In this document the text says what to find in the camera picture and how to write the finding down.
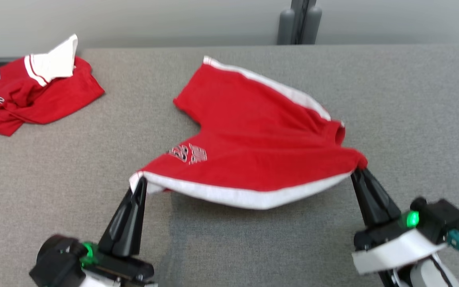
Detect grey metal wall post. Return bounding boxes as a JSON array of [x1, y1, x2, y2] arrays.
[[291, 0, 317, 44]]

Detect grey cylinder post foot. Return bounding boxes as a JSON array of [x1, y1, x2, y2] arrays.
[[277, 8, 296, 45], [302, 6, 322, 44]]

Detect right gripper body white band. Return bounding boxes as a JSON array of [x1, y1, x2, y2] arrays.
[[351, 211, 449, 276]]

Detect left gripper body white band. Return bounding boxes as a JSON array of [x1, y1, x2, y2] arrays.
[[79, 241, 159, 287]]

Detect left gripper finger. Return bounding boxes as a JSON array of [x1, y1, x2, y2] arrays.
[[98, 177, 149, 258]]

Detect red shorts white side stripes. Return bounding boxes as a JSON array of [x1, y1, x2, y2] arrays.
[[129, 56, 369, 210]]

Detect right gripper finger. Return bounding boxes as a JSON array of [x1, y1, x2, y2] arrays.
[[351, 167, 402, 228]]

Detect red jersey white striped sleeves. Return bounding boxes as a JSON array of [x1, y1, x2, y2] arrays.
[[0, 34, 106, 140]]

